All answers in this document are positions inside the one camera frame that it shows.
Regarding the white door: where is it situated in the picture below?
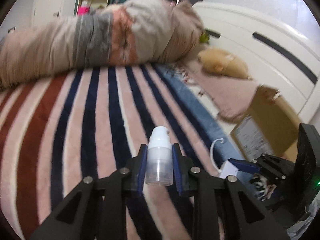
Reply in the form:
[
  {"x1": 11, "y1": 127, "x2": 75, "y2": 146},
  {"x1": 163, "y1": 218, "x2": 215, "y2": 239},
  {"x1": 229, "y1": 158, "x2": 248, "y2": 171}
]
[{"x1": 31, "y1": 0, "x2": 64, "y2": 27}]

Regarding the rolled striped duvet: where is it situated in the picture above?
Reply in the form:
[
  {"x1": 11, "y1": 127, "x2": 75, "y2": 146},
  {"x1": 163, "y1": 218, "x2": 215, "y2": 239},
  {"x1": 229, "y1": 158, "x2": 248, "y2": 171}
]
[{"x1": 1, "y1": 0, "x2": 204, "y2": 89}]

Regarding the striped pink blanket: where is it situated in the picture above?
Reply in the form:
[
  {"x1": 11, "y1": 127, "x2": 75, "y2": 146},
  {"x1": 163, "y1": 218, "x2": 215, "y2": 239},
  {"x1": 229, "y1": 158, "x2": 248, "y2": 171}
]
[{"x1": 1, "y1": 65, "x2": 241, "y2": 239}]

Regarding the white adapter with cable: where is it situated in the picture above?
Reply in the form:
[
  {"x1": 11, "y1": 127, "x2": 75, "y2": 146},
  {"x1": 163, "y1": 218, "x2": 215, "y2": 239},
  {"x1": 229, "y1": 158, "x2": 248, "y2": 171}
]
[{"x1": 209, "y1": 138, "x2": 239, "y2": 179}]

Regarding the green plush toy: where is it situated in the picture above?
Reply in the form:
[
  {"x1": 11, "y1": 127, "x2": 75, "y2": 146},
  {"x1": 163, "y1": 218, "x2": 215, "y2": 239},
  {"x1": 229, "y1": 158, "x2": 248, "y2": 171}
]
[{"x1": 199, "y1": 31, "x2": 210, "y2": 44}]

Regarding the white bed headboard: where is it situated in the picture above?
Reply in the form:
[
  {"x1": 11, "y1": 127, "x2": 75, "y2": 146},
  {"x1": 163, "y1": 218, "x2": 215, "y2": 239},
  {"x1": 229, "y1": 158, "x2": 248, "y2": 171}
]
[{"x1": 193, "y1": 2, "x2": 319, "y2": 122}]

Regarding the open cardboard box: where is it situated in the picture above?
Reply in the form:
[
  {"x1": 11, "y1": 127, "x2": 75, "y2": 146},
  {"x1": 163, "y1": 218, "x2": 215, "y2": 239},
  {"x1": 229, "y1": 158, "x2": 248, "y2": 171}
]
[{"x1": 231, "y1": 86, "x2": 301, "y2": 162}]

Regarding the tan plush toy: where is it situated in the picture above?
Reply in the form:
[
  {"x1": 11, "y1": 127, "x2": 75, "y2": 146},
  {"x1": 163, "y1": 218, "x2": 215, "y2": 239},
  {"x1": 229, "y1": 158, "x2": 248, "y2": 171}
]
[{"x1": 197, "y1": 48, "x2": 251, "y2": 80}]

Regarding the beige pillow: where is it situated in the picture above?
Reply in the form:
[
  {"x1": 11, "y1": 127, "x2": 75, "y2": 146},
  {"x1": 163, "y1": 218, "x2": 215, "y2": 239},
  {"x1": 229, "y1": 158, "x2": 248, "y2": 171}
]
[{"x1": 180, "y1": 44, "x2": 258, "y2": 123}]

